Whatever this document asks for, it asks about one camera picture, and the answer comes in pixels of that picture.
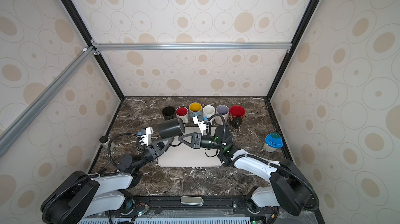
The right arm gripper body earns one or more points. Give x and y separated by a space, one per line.
208 143

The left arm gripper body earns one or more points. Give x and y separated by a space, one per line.
148 155

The black mug white rim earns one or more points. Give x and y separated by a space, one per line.
171 128

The white ribbed mug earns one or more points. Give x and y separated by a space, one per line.
208 111

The blue butterfly mug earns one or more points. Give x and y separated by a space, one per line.
195 109

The plain white mug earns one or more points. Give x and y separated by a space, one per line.
183 113

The black and white mug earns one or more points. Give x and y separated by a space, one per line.
169 113

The pink iridescent mug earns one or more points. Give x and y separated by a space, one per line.
224 111

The black skull mug red inside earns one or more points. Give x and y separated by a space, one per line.
236 116

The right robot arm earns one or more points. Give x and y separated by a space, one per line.
288 188

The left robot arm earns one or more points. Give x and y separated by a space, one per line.
82 195

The small glass jar dark lid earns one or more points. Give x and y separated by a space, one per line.
104 140

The grey oval base badge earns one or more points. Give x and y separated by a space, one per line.
192 200

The cup with blue lid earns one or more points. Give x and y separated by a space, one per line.
273 141

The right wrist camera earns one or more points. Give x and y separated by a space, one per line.
201 123

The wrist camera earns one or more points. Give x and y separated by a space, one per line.
145 137
201 123

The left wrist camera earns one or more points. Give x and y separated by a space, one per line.
145 137

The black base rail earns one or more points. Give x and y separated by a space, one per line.
214 210

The horizontal aluminium rail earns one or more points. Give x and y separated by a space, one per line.
192 46

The diagonal aluminium rail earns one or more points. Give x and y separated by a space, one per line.
16 129

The black left corner post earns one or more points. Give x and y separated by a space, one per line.
87 37

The black corner frame post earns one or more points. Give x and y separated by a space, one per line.
304 22

